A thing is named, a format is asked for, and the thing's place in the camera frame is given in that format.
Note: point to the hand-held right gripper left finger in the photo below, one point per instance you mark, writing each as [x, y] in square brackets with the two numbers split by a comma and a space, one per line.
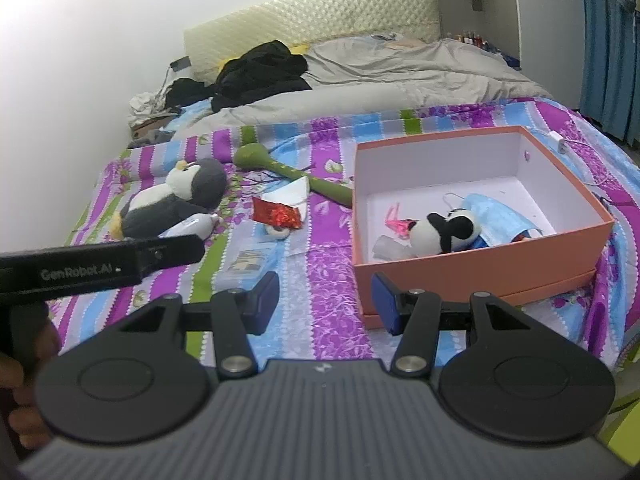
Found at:
[268, 305]

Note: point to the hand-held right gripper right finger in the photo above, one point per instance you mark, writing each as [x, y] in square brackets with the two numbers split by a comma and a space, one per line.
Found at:
[382, 305]

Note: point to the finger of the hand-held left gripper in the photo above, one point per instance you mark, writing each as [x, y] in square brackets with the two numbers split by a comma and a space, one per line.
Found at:
[172, 251]

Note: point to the orange cardboard box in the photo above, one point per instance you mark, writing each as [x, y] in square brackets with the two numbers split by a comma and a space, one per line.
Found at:
[450, 270]

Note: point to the pink hair clip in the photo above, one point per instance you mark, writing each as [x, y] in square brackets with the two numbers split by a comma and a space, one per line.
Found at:
[397, 222]

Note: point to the panda plush toy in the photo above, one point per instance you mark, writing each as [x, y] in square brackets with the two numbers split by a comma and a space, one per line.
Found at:
[440, 235]

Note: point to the light blue face mask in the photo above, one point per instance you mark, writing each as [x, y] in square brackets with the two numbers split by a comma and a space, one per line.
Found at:
[500, 220]

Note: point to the person's left hand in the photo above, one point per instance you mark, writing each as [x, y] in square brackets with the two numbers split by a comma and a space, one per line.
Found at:
[27, 425]

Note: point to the white spray bottle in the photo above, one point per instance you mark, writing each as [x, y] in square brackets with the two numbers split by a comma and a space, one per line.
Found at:
[192, 226]

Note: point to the clear plastic packet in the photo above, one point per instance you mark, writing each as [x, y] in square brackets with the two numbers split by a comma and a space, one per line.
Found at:
[247, 265]

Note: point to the grey penguin plush toy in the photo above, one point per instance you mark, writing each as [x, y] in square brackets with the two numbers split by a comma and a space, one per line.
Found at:
[165, 205]

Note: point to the clear plastic piece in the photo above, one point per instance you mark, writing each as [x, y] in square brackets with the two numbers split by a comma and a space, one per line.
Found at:
[387, 247]

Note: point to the striped floral bedsheet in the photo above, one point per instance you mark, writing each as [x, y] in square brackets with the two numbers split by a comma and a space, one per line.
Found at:
[320, 270]

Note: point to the red shiny packet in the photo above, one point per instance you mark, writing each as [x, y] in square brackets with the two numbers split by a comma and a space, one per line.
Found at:
[275, 214]

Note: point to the white tissue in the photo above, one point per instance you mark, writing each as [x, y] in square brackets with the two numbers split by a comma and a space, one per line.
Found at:
[295, 192]

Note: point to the green plush massage stick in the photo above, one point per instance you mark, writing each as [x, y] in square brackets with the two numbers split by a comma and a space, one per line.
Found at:
[252, 156]

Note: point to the white crumpled cloth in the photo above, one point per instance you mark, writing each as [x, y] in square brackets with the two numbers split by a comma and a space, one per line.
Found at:
[145, 102]

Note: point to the small black garment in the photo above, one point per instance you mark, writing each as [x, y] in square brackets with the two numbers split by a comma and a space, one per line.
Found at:
[187, 90]

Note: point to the black clothes pile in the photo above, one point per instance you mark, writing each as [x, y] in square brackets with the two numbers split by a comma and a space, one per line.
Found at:
[260, 72]

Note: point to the grey duvet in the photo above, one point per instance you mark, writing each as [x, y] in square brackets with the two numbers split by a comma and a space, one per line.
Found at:
[425, 80]

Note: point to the row of small bottles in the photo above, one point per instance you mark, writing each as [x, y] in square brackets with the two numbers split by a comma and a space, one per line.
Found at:
[472, 39]

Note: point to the cream quilted headboard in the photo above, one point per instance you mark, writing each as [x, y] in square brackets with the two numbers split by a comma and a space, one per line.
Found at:
[325, 10]

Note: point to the grey wardrobe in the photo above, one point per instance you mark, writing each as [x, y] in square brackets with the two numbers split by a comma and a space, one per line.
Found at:
[550, 20]

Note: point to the blue curtain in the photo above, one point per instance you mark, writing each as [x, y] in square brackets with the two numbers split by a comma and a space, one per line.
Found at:
[610, 60]

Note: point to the black wall switch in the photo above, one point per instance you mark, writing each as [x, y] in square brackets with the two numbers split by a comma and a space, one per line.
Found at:
[478, 5]

